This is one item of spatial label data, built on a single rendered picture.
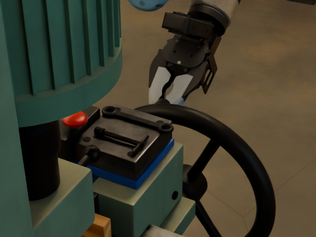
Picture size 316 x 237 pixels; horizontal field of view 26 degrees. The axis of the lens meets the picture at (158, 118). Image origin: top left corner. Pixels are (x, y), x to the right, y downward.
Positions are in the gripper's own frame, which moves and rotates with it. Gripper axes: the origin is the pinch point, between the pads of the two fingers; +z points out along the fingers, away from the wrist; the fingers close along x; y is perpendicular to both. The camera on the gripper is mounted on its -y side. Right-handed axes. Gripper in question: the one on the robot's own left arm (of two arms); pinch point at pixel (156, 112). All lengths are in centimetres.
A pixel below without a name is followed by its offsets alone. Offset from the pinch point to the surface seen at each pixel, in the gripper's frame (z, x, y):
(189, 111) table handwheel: 2.0, -8.5, -9.4
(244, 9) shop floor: -139, 63, 186
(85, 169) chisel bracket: 21.4, -10.8, -34.3
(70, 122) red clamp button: 14.0, -1.2, -24.4
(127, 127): 10.8, -6.0, -19.9
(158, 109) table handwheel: 3.0, -3.9, -8.9
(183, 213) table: 15.6, -13.1, -7.7
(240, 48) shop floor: -107, 50, 166
